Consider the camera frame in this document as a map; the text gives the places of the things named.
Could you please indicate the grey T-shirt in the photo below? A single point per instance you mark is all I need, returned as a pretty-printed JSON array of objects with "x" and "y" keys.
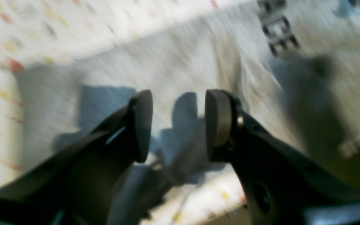
[{"x": 295, "y": 65}]

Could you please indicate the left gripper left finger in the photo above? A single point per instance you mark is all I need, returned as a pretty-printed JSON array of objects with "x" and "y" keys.
[{"x": 79, "y": 182}]

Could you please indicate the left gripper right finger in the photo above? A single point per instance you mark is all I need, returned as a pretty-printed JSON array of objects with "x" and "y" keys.
[{"x": 282, "y": 186}]

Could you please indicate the terrazzo patterned tablecloth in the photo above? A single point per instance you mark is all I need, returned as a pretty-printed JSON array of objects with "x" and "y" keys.
[{"x": 37, "y": 33}]

